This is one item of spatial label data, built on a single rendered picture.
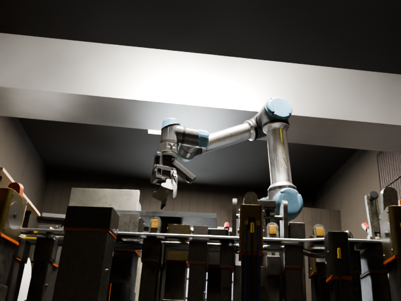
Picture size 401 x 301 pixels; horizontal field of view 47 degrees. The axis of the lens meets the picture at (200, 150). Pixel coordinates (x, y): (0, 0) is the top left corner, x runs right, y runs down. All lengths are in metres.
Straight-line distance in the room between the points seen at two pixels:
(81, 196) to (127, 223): 5.02
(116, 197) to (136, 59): 3.02
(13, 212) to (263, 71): 2.82
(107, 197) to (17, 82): 3.04
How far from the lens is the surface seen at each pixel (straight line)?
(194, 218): 1.66
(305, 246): 1.36
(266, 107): 1.97
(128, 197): 6.35
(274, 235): 1.49
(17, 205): 1.30
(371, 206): 1.60
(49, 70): 3.75
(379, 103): 3.96
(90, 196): 6.49
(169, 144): 1.78
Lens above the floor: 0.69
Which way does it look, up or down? 25 degrees up
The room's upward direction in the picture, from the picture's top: 4 degrees clockwise
